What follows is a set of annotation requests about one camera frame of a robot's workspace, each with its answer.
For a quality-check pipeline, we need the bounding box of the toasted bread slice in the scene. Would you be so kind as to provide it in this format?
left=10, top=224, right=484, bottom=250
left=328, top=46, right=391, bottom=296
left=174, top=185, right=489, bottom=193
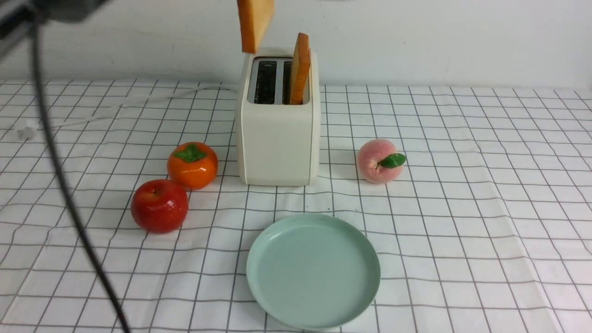
left=237, top=0, right=275, bottom=54
left=289, top=32, right=311, bottom=105

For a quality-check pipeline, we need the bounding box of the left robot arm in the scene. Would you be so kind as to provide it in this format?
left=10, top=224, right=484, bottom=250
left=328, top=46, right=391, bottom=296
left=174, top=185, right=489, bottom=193
left=0, top=0, right=108, bottom=59

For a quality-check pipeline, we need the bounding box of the cream white toaster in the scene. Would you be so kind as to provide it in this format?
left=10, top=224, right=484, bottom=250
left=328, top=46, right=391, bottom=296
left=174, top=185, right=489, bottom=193
left=235, top=47, right=321, bottom=187

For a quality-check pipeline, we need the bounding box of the pink peach with leaf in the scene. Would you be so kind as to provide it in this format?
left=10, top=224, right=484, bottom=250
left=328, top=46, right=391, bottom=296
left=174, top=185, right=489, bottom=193
left=357, top=139, right=407, bottom=184

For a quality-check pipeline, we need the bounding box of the orange persimmon with leaf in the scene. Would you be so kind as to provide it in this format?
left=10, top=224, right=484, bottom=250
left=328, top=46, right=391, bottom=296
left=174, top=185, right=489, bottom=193
left=166, top=142, right=219, bottom=191

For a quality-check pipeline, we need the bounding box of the light green round plate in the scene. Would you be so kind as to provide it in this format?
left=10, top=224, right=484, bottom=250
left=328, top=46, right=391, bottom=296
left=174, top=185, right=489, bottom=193
left=246, top=213, right=381, bottom=331

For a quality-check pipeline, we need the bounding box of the red apple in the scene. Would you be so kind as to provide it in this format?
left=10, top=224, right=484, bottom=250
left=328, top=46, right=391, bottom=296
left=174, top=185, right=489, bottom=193
left=130, top=179, right=189, bottom=234

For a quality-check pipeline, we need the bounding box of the white toaster power cord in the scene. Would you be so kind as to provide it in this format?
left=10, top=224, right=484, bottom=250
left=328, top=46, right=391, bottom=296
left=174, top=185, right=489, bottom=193
left=14, top=85, right=241, bottom=141

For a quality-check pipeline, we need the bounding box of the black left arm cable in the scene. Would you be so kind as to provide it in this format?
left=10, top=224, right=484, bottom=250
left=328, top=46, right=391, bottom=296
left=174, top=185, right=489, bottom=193
left=29, top=18, right=132, bottom=333

